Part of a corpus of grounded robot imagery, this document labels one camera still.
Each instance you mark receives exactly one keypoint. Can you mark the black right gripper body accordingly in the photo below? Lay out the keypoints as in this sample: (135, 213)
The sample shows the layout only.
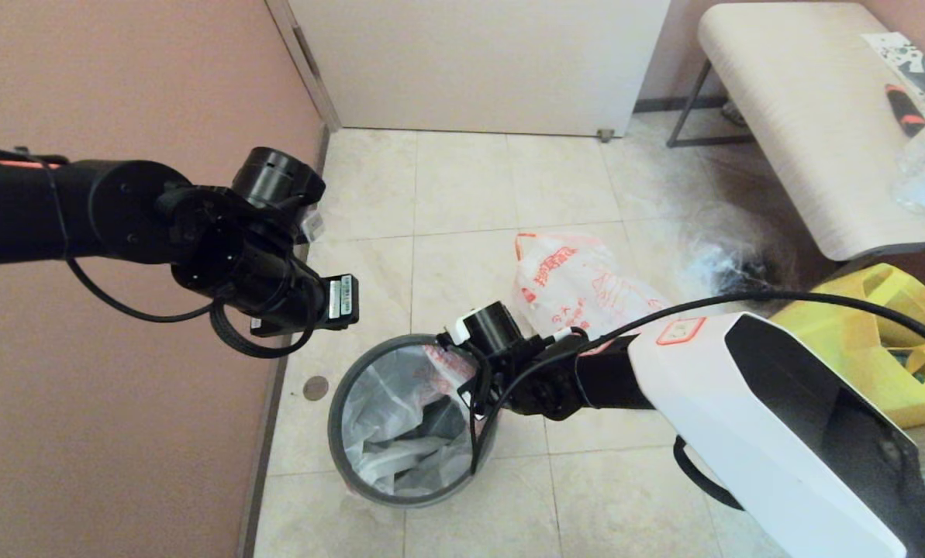
(487, 387)

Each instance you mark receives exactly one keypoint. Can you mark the round metal floor drain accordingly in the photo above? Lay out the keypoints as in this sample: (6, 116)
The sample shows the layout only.
(315, 387)

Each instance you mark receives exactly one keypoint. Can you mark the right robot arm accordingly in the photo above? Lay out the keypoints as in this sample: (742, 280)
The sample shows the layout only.
(741, 403)

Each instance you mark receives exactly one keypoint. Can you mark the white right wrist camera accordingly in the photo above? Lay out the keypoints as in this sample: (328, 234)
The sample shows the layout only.
(462, 329)

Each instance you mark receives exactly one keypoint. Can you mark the clear bag with dark contents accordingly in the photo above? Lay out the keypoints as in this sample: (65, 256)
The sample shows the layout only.
(729, 260)

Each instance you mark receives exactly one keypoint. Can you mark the white door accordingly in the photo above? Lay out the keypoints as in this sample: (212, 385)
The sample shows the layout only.
(478, 62)

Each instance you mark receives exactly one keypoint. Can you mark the black round trash bin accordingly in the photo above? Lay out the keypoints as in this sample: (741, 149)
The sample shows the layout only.
(431, 422)

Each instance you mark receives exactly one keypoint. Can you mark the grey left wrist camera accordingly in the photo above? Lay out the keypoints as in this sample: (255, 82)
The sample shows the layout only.
(312, 225)

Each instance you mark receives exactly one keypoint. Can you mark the white red-printed plastic bag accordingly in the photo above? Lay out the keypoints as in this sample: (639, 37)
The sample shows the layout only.
(586, 287)

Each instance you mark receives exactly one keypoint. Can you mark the black white printed leaflet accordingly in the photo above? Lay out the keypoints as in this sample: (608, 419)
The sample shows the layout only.
(900, 60)

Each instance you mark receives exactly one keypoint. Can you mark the beige door frame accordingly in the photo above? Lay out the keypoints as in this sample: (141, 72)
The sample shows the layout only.
(304, 62)

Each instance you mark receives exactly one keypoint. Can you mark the yellow fabric tote bag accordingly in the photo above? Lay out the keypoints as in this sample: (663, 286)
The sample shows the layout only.
(857, 341)

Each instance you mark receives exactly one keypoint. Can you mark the small metal door stop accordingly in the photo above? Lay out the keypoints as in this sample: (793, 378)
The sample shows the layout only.
(604, 136)

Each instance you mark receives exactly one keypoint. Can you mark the beige wooden table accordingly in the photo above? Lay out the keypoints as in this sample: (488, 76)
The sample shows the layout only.
(803, 116)

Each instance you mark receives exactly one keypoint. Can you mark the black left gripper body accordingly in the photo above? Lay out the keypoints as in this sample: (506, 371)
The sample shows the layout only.
(315, 302)

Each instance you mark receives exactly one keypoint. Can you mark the black orange tool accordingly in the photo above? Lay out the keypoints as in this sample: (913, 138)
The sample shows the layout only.
(900, 111)

